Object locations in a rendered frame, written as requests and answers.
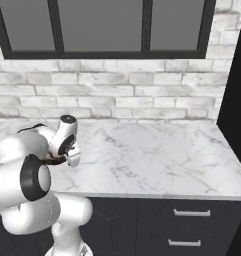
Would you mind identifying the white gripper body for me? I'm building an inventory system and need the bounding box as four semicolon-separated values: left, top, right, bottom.
65;143;82;168

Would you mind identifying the dark brown bowl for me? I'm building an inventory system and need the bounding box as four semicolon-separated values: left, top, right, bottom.
44;151;68;166

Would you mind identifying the black fridge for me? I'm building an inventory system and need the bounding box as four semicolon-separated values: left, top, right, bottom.
216;2;241;256

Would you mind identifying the dark cupboard door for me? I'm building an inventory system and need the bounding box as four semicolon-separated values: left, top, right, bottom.
79;197;139;256

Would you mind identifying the dark drawer front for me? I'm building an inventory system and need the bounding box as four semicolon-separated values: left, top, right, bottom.
135;225;236;256
137;198;241;228

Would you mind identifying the black framed window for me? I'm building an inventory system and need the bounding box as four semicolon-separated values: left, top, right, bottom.
0;0;217;61

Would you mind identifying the silver drawer handle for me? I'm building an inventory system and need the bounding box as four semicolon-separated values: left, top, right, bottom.
167;238;202;248
173;208;212;218

